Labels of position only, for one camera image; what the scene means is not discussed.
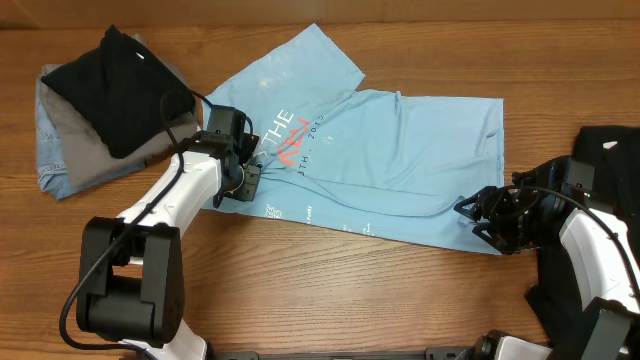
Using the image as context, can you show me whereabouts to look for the light blue printed t-shirt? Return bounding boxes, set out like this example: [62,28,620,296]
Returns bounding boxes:
[207,25,505,254]

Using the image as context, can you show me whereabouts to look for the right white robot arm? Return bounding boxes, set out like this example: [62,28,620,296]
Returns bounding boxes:
[454,156,639,359]

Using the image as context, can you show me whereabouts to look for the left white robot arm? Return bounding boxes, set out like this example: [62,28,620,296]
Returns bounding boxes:
[59,105,260,359]

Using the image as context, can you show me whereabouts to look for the black garment pile right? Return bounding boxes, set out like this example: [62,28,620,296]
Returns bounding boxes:
[526,126,639,345]

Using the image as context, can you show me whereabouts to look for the folded black garment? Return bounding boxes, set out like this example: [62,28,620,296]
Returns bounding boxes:
[42,26,195,159]

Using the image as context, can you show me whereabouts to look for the folded grey garment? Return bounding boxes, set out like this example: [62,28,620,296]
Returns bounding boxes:
[39,59,197,186]

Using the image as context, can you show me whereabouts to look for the folded blue jeans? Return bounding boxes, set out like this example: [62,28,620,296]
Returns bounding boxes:
[35,80,145,200]

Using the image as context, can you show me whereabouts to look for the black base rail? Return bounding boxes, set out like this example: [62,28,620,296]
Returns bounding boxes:
[205,346,474,360]

